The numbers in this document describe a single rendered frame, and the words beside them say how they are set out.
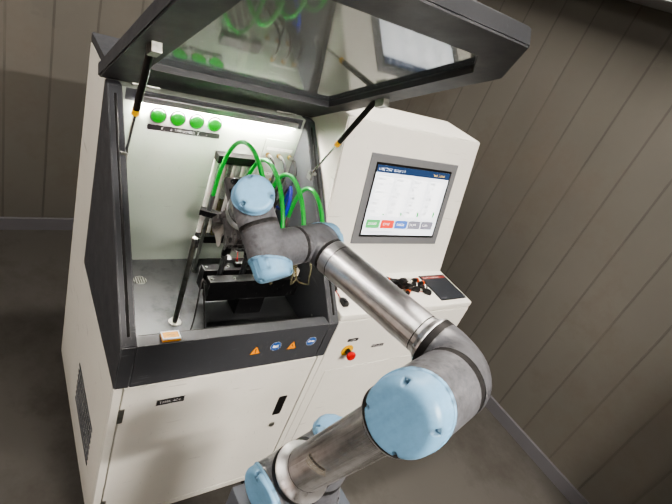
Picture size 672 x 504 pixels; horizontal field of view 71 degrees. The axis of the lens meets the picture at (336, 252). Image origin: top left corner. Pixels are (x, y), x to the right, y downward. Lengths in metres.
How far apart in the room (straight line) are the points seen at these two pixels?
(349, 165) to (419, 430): 1.17
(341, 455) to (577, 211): 2.29
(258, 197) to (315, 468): 0.48
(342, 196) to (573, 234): 1.56
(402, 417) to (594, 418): 2.38
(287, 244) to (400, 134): 1.01
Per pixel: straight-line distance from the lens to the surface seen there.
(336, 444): 0.83
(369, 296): 0.86
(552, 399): 3.09
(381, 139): 1.75
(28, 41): 3.00
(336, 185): 1.68
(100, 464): 1.75
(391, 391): 0.68
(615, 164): 2.84
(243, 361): 1.57
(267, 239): 0.86
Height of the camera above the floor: 1.92
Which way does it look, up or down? 29 degrees down
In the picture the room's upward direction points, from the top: 23 degrees clockwise
